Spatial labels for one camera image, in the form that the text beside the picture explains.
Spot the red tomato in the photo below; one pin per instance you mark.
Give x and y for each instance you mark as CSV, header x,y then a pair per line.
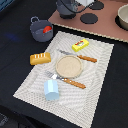
x,y
47,28

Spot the light blue cup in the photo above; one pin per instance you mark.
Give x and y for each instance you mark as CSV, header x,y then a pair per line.
x,y
51,90

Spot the brown stove top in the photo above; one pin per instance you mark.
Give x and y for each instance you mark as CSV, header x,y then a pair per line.
x,y
105,26

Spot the grey cooking pot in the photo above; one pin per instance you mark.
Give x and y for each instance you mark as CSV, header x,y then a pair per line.
x,y
37,27

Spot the round wooden plate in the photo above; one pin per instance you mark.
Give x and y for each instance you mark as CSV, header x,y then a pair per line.
x,y
69,66

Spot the fork with orange handle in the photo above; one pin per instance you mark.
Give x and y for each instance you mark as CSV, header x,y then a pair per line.
x,y
55,76

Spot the yellow butter box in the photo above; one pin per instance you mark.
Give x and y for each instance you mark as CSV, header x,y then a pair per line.
x,y
80,45

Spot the beige bowl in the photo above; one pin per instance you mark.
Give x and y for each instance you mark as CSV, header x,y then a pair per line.
x,y
123,16

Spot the knife with orange handle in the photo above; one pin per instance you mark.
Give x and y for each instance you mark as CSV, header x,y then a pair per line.
x,y
79,56

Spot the orange bread loaf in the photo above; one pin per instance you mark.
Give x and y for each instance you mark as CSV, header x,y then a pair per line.
x,y
40,58

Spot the woven beige placemat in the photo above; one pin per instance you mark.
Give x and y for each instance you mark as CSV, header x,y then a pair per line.
x,y
75,106

